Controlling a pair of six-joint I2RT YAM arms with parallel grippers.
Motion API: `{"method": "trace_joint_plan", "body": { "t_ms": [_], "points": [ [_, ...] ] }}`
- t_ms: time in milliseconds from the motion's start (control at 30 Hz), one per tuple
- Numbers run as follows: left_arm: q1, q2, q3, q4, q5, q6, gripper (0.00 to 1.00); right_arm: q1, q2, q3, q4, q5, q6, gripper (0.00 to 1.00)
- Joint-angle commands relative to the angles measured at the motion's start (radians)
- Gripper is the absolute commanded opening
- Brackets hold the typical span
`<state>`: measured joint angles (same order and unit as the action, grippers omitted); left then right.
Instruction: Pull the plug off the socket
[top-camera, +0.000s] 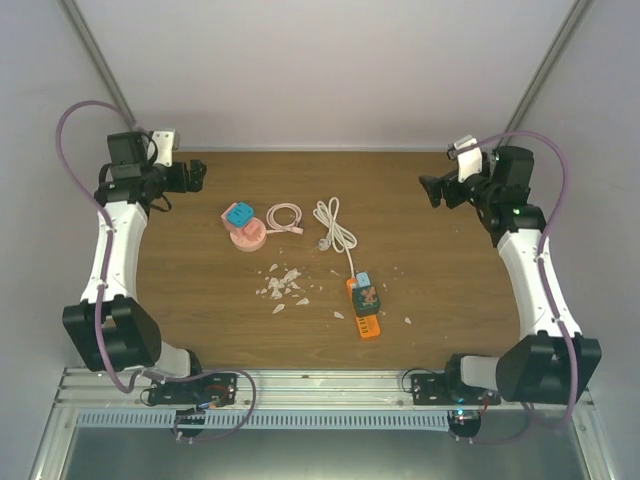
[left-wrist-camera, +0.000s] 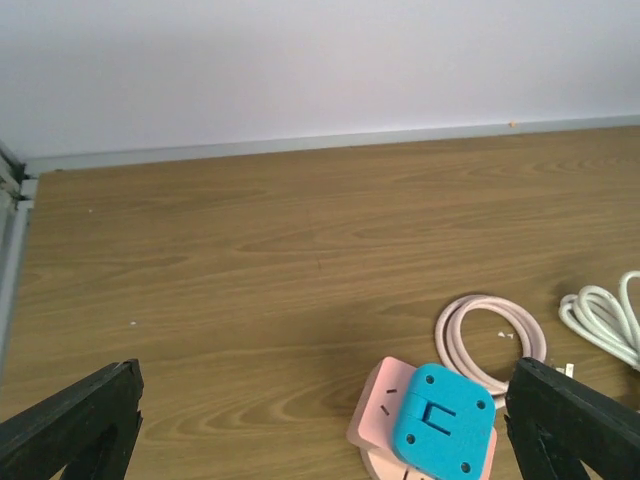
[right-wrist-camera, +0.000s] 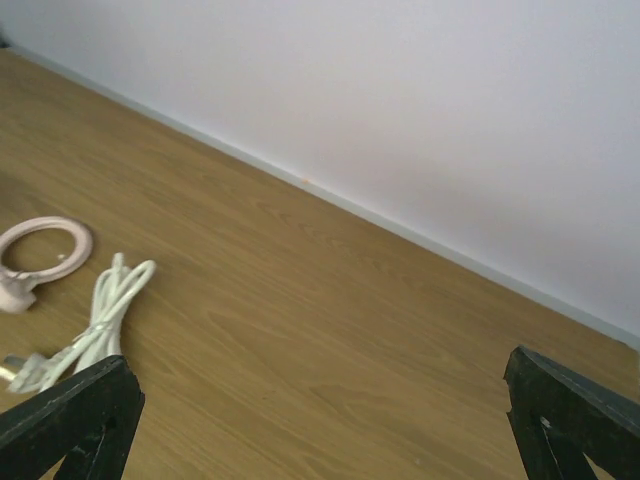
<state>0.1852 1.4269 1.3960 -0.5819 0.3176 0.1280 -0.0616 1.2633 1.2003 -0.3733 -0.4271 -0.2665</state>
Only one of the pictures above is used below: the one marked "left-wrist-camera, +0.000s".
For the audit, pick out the pink cube socket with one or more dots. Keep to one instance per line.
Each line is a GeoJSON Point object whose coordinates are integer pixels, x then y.
{"type": "Point", "coordinates": [376, 412]}

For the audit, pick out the blue square plug adapter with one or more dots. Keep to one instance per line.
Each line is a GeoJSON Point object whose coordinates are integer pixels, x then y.
{"type": "Point", "coordinates": [444, 424]}

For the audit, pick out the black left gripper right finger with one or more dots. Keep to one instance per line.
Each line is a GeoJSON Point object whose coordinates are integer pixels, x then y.
{"type": "Point", "coordinates": [558, 426]}

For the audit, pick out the pink round socket base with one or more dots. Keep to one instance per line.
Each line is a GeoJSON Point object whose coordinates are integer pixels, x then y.
{"type": "Point", "coordinates": [380, 466]}

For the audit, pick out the aluminium frame rail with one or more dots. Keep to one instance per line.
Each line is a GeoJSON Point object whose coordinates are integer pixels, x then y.
{"type": "Point", "coordinates": [18, 191]}

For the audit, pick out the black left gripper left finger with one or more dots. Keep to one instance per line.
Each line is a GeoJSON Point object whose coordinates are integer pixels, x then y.
{"type": "Point", "coordinates": [85, 431]}

